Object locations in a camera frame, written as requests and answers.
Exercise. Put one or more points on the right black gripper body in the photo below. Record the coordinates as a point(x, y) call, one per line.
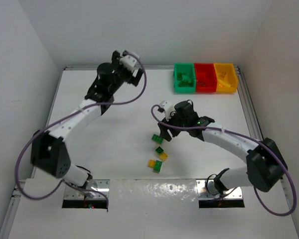
point(172, 126)

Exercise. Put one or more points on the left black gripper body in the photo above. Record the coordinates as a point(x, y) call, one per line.
point(126, 73)

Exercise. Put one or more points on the red rounded lego brick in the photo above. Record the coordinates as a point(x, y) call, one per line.
point(202, 83)

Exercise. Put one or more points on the green lego plate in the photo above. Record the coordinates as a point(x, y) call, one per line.
point(157, 139)

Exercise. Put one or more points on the long tan lego plate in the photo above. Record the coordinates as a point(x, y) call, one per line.
point(223, 83)

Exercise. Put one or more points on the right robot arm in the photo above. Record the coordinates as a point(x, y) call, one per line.
point(264, 162)

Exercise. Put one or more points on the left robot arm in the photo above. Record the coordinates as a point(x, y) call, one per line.
point(49, 150)

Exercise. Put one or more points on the green storage bin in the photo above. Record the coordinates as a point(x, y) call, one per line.
point(184, 78)

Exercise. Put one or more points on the red storage bin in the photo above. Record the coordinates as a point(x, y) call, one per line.
point(206, 71)

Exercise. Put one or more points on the green and yellow lego stack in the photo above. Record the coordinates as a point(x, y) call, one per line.
point(161, 153)

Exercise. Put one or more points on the yellow storage bin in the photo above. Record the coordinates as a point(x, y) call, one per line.
point(226, 72)

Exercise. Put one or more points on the yellow green lego block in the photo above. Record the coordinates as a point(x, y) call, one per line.
point(155, 165)

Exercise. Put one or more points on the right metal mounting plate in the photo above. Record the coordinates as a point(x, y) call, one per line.
point(207, 192)

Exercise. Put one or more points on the metal mounting plate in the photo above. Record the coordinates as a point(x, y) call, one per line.
point(207, 192)
point(94, 190)

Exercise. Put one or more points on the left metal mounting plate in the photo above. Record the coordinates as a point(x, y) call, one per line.
point(94, 190)

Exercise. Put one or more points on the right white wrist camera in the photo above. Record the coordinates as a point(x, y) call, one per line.
point(167, 108)

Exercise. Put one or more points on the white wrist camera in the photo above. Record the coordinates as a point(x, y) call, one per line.
point(129, 60)
point(167, 108)

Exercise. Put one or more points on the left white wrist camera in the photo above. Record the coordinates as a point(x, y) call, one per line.
point(129, 60)

